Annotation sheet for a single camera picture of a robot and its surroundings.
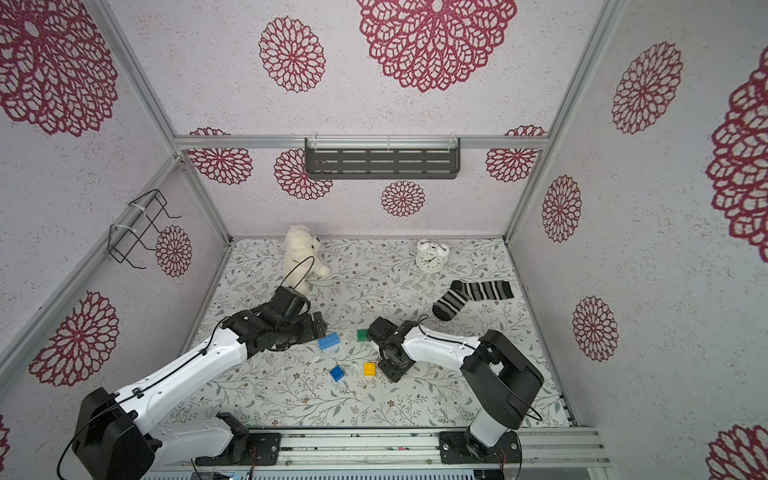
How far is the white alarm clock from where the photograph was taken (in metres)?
1.04

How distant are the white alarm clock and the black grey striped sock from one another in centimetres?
9

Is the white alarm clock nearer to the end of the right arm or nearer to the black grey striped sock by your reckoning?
the black grey striped sock

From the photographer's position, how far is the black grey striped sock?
102cm

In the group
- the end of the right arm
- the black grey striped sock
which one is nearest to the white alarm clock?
the black grey striped sock
